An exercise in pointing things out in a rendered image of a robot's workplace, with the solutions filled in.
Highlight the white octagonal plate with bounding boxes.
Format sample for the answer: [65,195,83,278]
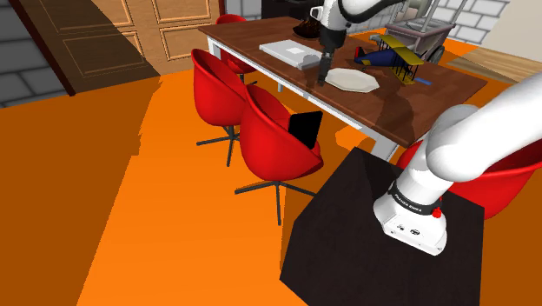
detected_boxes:
[324,67,380,94]

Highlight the black tablet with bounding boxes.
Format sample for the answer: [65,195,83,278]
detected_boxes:
[288,110,324,150]

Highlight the dark robot stand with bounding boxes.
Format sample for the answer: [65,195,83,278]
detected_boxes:
[279,146,486,306]

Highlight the light wooden panelled door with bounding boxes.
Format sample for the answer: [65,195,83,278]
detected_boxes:
[90,0,222,77]

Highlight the grey wheeled cart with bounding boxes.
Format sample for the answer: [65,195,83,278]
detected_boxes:
[369,0,459,65]

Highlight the dark brown open door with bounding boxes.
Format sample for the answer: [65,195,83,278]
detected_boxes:
[8,0,162,97]

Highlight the blue yellow toy biplane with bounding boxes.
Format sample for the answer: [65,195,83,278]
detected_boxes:
[353,34,426,86]

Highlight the dark brown bowl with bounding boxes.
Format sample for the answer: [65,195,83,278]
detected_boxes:
[292,18,323,41]

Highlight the brown wooden table white legs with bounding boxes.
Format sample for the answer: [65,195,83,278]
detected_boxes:
[197,17,489,163]

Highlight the red swivel chair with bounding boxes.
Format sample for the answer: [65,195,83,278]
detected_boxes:
[214,13,258,84]
[234,83,326,227]
[395,138,542,221]
[190,48,259,168]

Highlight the grey closed laptop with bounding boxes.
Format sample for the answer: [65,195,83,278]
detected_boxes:
[259,39,324,71]

